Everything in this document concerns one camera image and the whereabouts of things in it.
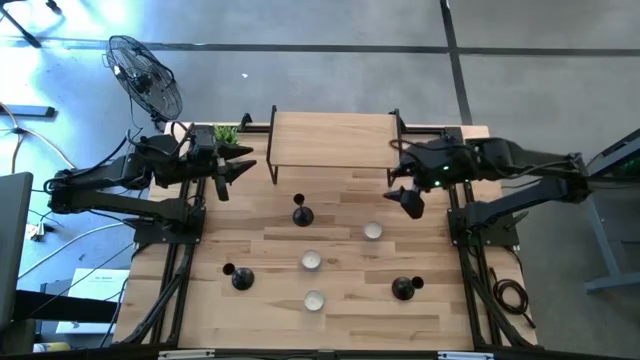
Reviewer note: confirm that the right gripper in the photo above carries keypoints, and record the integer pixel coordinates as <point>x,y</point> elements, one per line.
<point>430,167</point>

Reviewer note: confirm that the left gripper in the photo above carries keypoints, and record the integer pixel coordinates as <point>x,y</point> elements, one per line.
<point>207,150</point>

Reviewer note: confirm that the black candlestick holder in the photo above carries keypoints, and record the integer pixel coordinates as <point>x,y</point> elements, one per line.
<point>243,279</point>
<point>402,289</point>
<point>303,216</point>

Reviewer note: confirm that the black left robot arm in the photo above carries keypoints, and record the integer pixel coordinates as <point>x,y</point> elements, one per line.
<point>125,204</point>

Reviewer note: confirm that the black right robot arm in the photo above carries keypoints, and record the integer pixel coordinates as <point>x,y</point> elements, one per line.
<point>525,197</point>

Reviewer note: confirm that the green plant in white pot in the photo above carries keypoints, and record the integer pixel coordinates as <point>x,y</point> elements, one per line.
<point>226,134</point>

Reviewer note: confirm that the black floor fan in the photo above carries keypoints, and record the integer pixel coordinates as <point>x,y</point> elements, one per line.
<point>145,80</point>

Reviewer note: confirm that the white label strip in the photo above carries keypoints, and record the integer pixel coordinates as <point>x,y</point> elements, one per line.
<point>187,354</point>
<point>465,356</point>

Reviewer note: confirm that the white cardboard box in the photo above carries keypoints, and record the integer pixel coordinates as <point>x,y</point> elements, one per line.
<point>97,290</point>

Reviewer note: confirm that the white power adapter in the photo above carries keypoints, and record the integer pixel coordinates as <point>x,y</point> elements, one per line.
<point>35,231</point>

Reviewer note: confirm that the black floor bar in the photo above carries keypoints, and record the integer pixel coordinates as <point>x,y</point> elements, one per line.
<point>27,111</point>

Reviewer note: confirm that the black table beam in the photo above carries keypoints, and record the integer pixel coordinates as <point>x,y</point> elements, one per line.
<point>65,310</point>

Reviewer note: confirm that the dark grey monitor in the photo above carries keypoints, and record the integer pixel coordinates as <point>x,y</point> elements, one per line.
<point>12,240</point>

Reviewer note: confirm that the black tripod stand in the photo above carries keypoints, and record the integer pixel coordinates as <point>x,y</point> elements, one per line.
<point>22,30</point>

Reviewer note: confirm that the yellow object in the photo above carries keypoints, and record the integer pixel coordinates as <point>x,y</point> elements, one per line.
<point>50,346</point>

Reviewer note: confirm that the wooden shelf riser black frame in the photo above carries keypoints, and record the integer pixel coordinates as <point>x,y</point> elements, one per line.
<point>332,140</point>

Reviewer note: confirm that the black aluminium station frame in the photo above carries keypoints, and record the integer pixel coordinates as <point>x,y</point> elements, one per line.
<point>280,356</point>

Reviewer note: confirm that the grey desk frame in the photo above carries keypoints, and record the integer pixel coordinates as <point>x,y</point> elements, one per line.
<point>602,240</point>

